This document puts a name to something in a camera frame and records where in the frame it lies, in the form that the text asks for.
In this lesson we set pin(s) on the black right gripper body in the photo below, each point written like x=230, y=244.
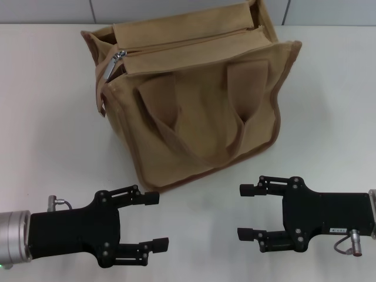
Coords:
x=323, y=214

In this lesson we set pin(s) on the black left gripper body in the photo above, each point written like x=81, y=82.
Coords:
x=73, y=232

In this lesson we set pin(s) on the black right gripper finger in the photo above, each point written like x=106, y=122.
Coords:
x=273, y=241
x=270, y=186

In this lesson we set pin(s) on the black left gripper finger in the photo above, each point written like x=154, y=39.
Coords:
x=132, y=251
x=129, y=195

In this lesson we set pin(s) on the khaki canvas food bag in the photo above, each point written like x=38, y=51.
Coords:
x=205, y=132

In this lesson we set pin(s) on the silver metal zipper pull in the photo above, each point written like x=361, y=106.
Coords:
x=110, y=66

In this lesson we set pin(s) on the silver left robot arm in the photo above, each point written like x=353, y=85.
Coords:
x=13, y=235

